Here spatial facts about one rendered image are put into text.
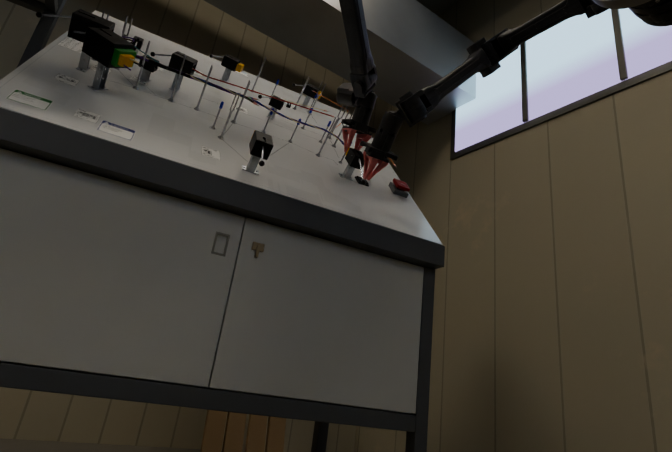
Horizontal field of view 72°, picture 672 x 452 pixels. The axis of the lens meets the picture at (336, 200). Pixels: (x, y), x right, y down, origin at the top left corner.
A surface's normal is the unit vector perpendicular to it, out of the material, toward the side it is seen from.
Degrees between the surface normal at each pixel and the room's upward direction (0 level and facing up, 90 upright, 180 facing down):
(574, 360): 90
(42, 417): 90
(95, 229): 90
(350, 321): 90
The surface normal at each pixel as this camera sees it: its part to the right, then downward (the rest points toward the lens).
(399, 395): 0.46, -0.29
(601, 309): -0.81, -0.32
